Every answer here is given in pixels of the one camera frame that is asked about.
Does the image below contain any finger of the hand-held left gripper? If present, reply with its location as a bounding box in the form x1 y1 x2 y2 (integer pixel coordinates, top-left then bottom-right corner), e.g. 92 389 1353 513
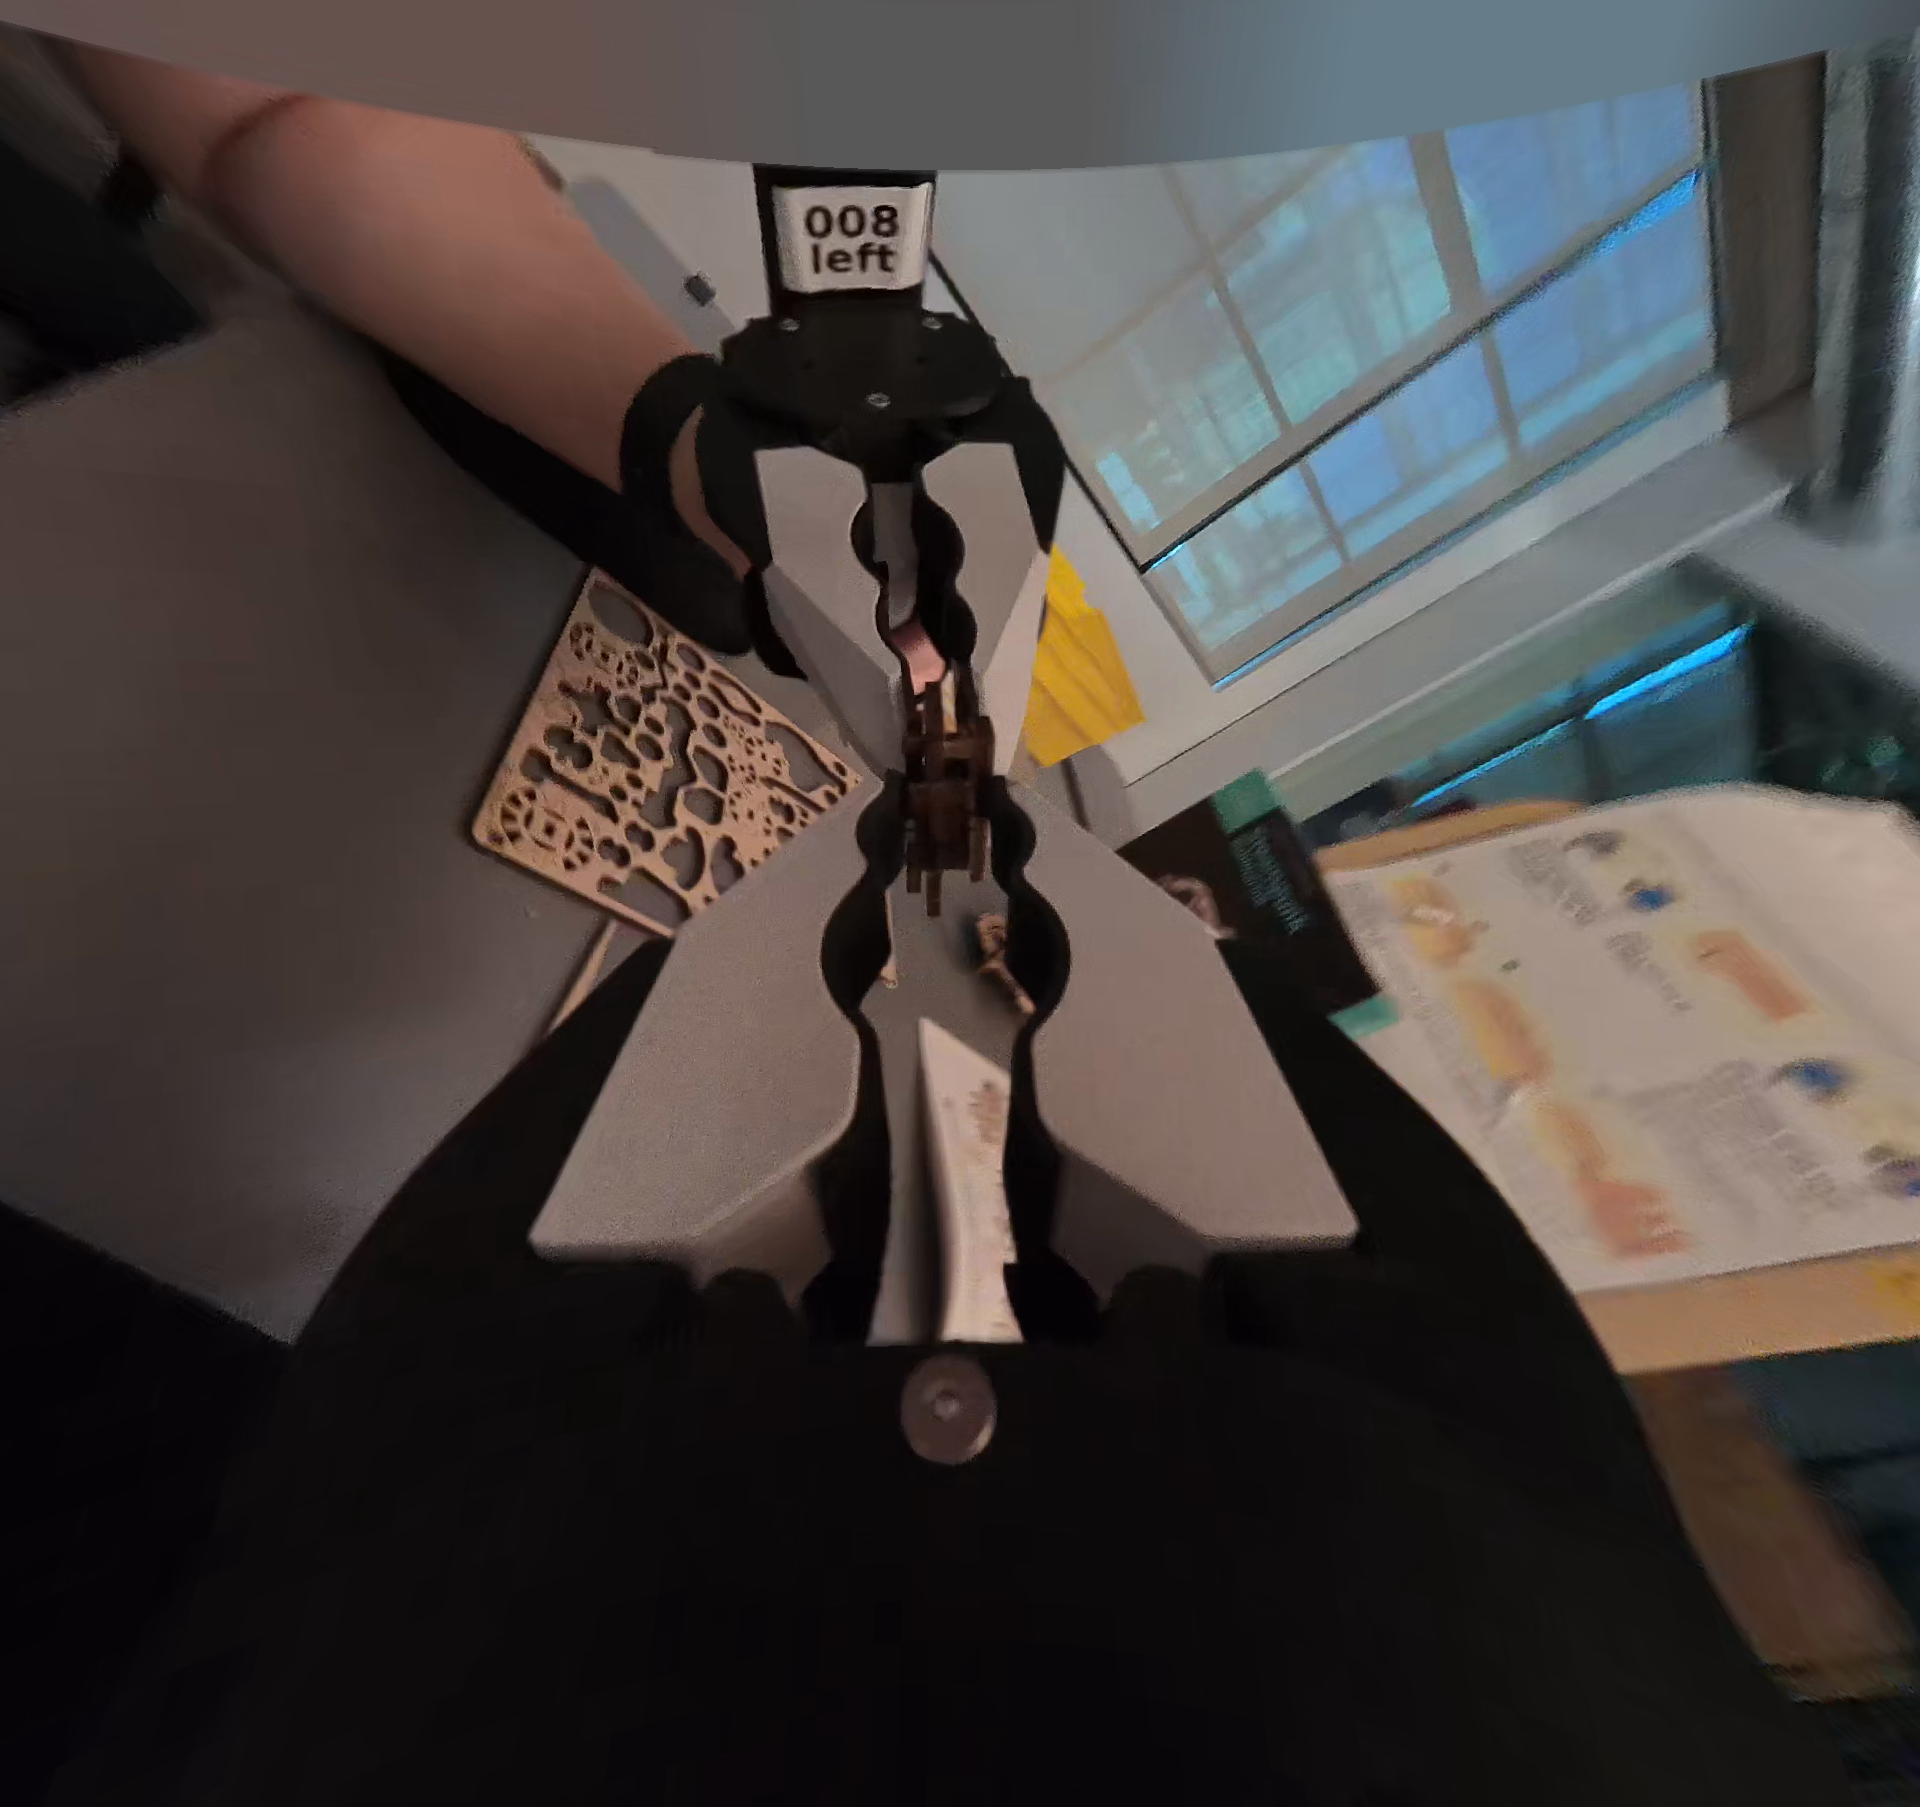
758 442 916 777
918 442 1052 777

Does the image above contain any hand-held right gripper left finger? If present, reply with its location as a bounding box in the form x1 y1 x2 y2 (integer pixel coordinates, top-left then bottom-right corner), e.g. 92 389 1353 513
529 773 910 1340

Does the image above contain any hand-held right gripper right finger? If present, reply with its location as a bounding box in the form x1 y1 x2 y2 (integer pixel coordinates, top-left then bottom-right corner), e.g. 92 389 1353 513
990 785 1363 1340

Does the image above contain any small wooden gear assembly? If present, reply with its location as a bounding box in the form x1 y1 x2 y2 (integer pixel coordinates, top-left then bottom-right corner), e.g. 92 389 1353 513
897 674 997 918

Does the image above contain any person's left forearm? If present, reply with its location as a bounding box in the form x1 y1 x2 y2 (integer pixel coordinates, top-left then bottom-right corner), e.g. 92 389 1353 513
81 50 714 542

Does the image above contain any black model kit box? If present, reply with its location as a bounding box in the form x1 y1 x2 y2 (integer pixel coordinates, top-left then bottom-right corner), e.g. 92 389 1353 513
1116 769 1385 1036

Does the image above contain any partly built wooden model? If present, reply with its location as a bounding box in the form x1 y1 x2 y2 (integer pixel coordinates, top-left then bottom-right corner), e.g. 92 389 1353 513
966 913 1040 1018

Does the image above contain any yellow plastic bin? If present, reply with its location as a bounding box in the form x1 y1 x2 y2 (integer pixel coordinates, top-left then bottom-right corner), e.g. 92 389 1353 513
1026 544 1145 769

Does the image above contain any laser-cut wooden sheet with gear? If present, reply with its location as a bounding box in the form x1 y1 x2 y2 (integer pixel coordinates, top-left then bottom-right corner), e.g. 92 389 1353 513
472 569 867 939

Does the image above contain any open instruction booklet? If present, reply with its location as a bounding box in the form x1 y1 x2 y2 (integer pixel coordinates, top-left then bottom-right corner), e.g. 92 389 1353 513
913 1017 1025 1347

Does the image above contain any large printed poster sheet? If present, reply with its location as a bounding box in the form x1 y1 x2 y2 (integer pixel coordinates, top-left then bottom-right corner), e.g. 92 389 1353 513
1320 785 1920 1295

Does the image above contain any black wrist strap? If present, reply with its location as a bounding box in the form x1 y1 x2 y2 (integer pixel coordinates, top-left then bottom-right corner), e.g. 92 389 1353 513
619 352 758 658

